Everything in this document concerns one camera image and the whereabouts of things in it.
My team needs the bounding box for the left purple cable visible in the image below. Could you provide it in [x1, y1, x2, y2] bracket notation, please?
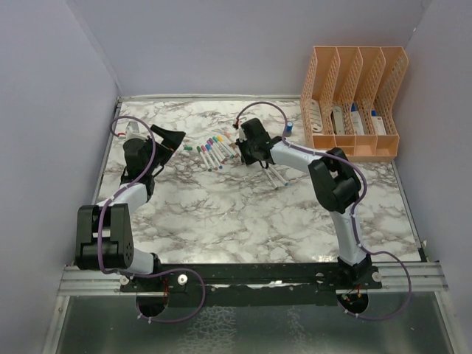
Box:
[96, 116, 207, 325]

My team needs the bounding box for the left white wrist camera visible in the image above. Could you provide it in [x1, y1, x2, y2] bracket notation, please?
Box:
[124, 121, 147, 141]

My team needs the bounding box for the peach capped marker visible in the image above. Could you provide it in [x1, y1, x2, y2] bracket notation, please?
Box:
[224, 132, 239, 149]

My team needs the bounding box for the purple cable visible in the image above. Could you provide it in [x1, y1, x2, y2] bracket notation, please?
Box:
[232, 101, 413, 321]
[96, 116, 207, 325]

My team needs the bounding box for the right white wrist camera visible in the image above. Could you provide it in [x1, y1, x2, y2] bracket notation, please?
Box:
[233, 124, 246, 144]

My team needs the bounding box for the white printed card package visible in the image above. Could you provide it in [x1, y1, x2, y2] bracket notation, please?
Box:
[308, 100, 324, 133]

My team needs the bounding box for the peach plastic desk organizer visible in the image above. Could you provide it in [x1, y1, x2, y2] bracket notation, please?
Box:
[300, 46, 409, 162]

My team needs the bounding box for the aluminium frame rail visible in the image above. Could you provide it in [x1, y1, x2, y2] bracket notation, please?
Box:
[58, 262, 448, 296]

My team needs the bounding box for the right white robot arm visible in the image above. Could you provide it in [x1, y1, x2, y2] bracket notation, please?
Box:
[235, 118, 372, 288]

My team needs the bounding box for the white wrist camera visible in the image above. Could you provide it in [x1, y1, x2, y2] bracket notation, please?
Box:
[233, 124, 246, 144]
[124, 121, 147, 141]

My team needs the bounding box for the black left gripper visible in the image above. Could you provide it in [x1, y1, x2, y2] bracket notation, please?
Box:
[143, 125, 185, 174]

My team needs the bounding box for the teal capped marker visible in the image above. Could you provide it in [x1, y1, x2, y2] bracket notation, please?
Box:
[213, 136, 235, 159]

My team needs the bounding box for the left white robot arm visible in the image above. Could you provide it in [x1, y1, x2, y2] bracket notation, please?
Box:
[74, 125, 186, 291]

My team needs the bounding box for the light blue capped marker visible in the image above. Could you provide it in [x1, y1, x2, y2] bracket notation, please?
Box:
[269, 166, 289, 186]

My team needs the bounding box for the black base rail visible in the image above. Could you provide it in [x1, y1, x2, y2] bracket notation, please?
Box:
[120, 263, 382, 308]

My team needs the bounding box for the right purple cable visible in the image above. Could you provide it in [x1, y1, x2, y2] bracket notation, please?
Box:
[232, 101, 413, 321]

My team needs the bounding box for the white blue box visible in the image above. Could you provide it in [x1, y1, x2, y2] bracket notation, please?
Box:
[351, 103, 365, 135]

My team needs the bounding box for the white red box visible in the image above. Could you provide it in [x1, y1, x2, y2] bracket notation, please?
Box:
[371, 110, 386, 135]

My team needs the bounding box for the purple capped marker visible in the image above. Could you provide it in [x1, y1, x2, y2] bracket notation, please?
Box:
[207, 138, 226, 164]

